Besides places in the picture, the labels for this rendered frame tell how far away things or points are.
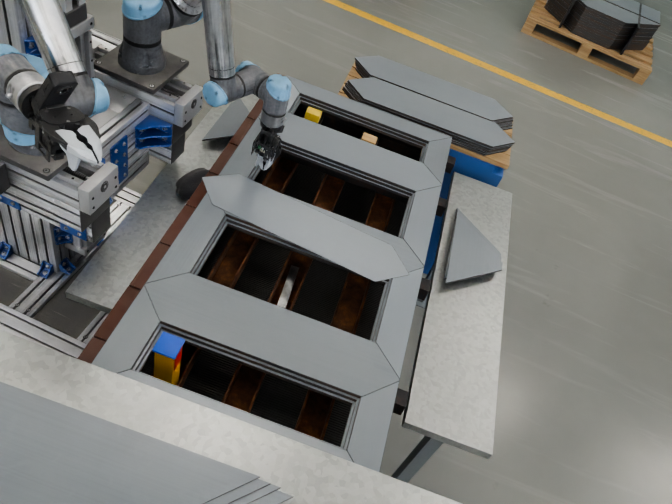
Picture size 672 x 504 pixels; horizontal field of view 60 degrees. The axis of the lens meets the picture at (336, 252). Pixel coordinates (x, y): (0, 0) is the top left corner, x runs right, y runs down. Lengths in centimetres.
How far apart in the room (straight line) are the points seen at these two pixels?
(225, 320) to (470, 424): 75
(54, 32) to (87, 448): 83
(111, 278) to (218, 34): 79
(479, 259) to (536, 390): 102
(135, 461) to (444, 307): 115
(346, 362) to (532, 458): 137
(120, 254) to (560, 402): 207
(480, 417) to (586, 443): 123
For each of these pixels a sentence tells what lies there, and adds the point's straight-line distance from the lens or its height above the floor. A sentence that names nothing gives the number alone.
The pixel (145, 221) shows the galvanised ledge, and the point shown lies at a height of 68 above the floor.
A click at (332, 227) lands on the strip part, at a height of 85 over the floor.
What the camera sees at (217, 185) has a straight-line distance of 196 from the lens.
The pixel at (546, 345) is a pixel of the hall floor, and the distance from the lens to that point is 318.
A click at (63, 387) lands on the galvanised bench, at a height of 105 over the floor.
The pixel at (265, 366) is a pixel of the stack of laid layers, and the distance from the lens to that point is 158.
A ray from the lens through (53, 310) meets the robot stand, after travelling 244.
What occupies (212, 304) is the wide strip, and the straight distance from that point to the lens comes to 164.
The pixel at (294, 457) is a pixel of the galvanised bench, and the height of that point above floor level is 105.
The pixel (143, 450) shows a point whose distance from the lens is 120.
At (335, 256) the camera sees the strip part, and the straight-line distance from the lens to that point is 183.
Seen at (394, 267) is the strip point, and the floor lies 85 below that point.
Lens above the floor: 218
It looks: 46 degrees down
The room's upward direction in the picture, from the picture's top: 20 degrees clockwise
